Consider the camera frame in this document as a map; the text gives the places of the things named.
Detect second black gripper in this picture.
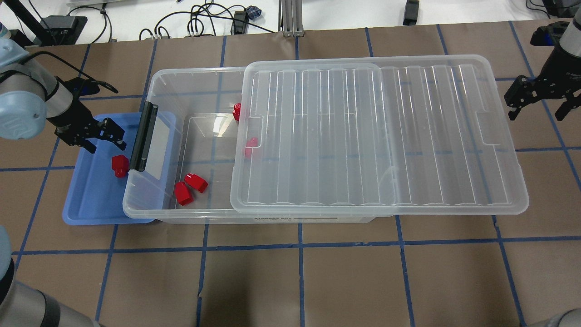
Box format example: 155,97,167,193
504,44,581,121

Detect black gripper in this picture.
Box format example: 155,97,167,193
48,99,127,154

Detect red block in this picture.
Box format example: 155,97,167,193
111,154,129,178
174,181,194,206
244,137,259,159
183,173,209,194
232,102,241,122

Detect clear plastic box lid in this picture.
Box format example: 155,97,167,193
230,54,529,218

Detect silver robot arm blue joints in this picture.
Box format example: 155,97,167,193
0,39,74,139

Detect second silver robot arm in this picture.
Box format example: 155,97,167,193
54,21,566,155

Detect blue plastic tray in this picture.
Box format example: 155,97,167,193
62,113,181,225

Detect clear plastic storage box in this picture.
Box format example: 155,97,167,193
123,67,372,225

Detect red block under lid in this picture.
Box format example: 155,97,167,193
244,137,259,159

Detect black power adapter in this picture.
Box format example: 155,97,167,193
402,0,420,25

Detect brown paper table cover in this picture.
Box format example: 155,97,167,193
0,19,581,327

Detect black box handle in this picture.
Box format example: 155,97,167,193
129,101,158,172

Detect aluminium frame post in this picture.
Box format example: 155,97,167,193
279,0,305,37

